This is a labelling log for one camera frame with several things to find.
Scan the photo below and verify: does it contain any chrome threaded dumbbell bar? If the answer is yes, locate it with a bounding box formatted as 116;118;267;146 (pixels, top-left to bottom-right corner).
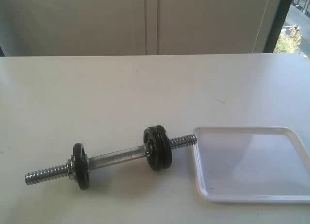
25;134;197;185

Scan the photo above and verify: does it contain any black weight plate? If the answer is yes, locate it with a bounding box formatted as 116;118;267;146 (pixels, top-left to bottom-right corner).
143;127;164;171
73;143;90;190
155;125;172;169

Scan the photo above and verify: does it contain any chrome collar nut right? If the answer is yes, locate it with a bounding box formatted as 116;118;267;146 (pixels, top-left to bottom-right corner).
144;142;153;158

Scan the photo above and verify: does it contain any chrome collar nut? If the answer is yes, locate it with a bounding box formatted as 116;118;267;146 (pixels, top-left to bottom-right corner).
67;159;76;181
144;142;153;158

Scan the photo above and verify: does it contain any white plastic tray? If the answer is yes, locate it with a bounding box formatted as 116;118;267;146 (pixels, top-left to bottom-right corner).
192;127;310;204

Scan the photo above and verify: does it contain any chrome collar nut left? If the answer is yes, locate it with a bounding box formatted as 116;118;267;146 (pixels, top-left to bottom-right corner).
67;159;76;181

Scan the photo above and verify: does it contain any black window frame post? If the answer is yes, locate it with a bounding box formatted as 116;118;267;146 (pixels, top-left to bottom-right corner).
263;0;292;53

